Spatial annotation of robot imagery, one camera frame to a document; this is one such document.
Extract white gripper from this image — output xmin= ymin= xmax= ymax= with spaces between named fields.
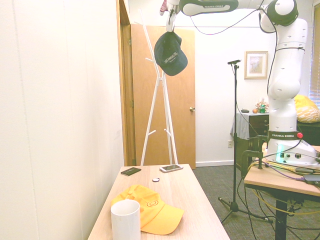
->
xmin=165 ymin=0 xmax=181 ymax=33

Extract dark blue baseball cap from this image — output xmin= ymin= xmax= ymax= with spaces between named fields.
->
xmin=153 ymin=31 xmax=189 ymax=77

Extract yellow baseball cap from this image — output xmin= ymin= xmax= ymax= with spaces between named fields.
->
xmin=110 ymin=184 xmax=185 ymax=236

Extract white wooden coat rack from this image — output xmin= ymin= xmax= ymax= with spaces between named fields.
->
xmin=136 ymin=8 xmax=180 ymax=167

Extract brown wooden door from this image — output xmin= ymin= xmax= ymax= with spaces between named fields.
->
xmin=130 ymin=24 xmax=196 ymax=169

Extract dried flower decoration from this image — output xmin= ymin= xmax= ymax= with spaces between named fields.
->
xmin=256 ymin=97 xmax=270 ymax=108

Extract grey cloth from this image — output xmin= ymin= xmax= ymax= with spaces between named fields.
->
xmin=229 ymin=112 xmax=251 ymax=140

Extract dark wooden dresser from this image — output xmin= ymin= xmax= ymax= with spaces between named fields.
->
xmin=248 ymin=111 xmax=320 ymax=151

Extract black tripod stand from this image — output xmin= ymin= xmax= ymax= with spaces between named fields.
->
xmin=217 ymin=63 xmax=274 ymax=225

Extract white smartphone black screen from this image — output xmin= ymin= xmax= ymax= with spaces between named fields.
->
xmin=159 ymin=164 xmax=184 ymax=174

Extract white baseboard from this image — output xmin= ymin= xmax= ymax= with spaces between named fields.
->
xmin=195 ymin=159 xmax=236 ymax=168

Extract window blinds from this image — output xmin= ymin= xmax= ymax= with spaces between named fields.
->
xmin=308 ymin=19 xmax=320 ymax=101

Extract black metal table clamp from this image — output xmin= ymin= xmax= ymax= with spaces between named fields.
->
xmin=239 ymin=134 xmax=269 ymax=180

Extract black leather wallet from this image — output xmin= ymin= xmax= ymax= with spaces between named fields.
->
xmin=120 ymin=167 xmax=142 ymax=177

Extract yellow patterned pillow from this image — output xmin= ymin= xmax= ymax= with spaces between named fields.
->
xmin=293 ymin=94 xmax=320 ymax=124

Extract white cylindrical mug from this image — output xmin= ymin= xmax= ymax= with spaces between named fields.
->
xmin=110 ymin=199 xmax=142 ymax=240

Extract flat black device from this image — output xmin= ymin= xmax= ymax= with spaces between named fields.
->
xmin=303 ymin=174 xmax=320 ymax=185

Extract black table leg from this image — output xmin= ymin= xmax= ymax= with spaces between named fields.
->
xmin=274 ymin=198 xmax=287 ymax=240

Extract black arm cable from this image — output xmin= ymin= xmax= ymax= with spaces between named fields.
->
xmin=189 ymin=0 xmax=266 ymax=36

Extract wooden door frame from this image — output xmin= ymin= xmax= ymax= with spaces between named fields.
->
xmin=116 ymin=0 xmax=137 ymax=167

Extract framed wall picture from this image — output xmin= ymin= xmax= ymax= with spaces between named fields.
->
xmin=243 ymin=50 xmax=269 ymax=80

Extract purple cable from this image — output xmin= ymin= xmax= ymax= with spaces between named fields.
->
xmin=264 ymin=161 xmax=311 ymax=183

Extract yellow cable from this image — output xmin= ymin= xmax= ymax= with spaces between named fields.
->
xmin=246 ymin=159 xmax=320 ymax=218

